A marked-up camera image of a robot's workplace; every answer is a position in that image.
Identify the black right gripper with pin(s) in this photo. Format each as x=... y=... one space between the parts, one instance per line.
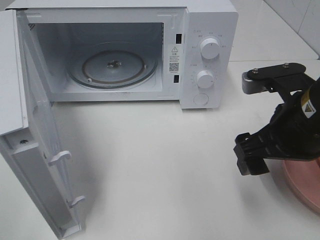
x=293 y=131

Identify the round white door button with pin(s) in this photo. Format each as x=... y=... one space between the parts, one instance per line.
x=201 y=99

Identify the pink round plate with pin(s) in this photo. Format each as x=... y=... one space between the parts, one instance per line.
x=303 y=179

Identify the white microwave door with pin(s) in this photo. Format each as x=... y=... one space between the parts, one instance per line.
x=29 y=140

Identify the white lower microwave knob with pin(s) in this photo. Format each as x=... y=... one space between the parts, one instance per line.
x=205 y=79

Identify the white microwave knob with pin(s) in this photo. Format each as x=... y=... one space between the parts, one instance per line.
x=205 y=79
x=210 y=47

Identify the white upper microwave knob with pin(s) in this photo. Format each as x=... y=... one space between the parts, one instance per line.
x=210 y=47

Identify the white microwave oven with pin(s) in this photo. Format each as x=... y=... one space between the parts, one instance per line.
x=64 y=25

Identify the white warning label sticker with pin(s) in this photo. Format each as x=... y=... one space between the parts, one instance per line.
x=174 y=56

